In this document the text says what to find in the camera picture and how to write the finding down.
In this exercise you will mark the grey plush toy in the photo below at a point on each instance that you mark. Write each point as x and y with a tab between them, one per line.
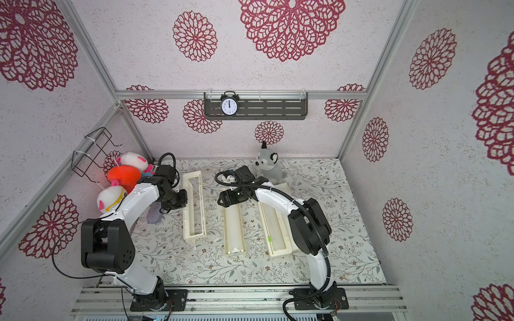
268	165

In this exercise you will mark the black alarm clock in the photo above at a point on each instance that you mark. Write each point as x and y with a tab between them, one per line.
230	103

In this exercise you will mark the grey wall shelf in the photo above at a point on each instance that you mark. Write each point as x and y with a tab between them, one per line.
259	108

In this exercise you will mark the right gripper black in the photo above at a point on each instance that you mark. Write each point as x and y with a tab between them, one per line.
227	198

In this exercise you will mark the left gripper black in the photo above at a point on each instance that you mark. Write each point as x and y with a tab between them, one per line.
183	202

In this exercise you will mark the cream dispenser base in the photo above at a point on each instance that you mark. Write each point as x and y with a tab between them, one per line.
277	228

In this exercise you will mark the red plush toy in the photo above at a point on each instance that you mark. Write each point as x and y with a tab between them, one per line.
125	176

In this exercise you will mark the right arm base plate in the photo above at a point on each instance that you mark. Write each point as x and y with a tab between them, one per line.
333	299

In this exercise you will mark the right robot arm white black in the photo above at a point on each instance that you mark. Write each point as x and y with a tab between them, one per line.
308	224

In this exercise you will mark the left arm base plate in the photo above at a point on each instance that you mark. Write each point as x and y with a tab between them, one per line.
174	300

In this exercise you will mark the floral table mat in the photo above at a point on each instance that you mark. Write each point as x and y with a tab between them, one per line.
162	249

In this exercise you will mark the black wire basket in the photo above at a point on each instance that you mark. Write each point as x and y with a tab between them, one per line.
86	162

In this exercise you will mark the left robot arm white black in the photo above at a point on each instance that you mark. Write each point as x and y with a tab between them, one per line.
106	244

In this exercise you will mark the white pink plush top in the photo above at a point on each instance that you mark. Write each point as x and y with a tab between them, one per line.
135	160

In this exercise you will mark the cream dispenser lid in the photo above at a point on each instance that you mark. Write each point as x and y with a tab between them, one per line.
194	217

